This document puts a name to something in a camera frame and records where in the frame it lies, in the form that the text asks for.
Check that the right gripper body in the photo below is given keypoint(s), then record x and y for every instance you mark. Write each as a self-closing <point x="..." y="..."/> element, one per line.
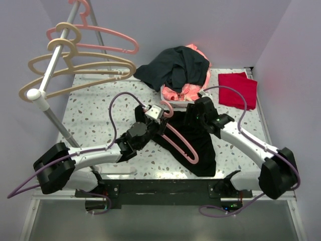
<point x="200" y="120"/>

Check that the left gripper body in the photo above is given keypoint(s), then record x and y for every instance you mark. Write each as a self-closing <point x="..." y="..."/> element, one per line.
<point x="153" y="128"/>

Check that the black shorts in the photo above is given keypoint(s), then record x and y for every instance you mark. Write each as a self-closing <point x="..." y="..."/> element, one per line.
<point x="199" y="139"/>

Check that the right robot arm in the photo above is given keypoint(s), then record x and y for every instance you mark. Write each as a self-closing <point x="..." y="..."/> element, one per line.
<point x="277" y="172"/>

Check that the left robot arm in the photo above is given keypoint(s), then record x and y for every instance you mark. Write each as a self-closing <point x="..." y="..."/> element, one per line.
<point x="62" y="167"/>

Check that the upper beige hanger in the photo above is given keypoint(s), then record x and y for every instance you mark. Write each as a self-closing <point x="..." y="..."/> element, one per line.
<point x="90" y="68"/>

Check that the white plastic basket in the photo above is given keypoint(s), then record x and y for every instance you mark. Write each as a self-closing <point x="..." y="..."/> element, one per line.
<point x="178" y="104"/>

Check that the pink garment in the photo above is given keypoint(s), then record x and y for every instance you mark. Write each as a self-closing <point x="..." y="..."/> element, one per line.
<point x="189" y="91"/>

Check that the red folded cloth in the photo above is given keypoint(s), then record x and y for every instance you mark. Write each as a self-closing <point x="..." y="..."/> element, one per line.
<point x="240" y="83"/>

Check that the dark teal garment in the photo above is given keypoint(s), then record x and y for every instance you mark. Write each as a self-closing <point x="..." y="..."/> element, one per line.
<point x="174" y="68"/>

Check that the metal clothes rack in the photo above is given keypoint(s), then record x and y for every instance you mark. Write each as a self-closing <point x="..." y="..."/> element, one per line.
<point x="44" y="66"/>

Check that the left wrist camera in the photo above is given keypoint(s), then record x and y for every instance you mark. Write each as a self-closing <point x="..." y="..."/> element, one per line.
<point x="154" y="113"/>

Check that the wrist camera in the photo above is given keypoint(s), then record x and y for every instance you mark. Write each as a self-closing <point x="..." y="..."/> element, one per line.
<point x="154" y="113"/>
<point x="203" y="94"/>

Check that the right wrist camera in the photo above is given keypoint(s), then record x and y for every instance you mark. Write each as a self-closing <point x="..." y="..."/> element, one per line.
<point x="203" y="94"/>

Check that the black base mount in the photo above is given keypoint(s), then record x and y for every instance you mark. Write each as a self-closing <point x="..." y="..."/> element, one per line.
<point x="196" y="192"/>

